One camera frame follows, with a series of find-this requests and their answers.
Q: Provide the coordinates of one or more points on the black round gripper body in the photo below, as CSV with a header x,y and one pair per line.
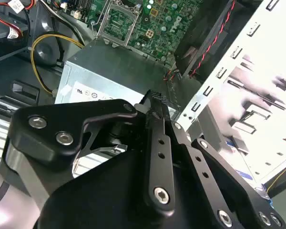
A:
x,y
97,195

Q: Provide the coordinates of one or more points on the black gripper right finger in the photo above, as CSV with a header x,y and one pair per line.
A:
x,y
212,190

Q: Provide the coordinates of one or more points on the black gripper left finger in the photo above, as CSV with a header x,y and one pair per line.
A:
x,y
50,114

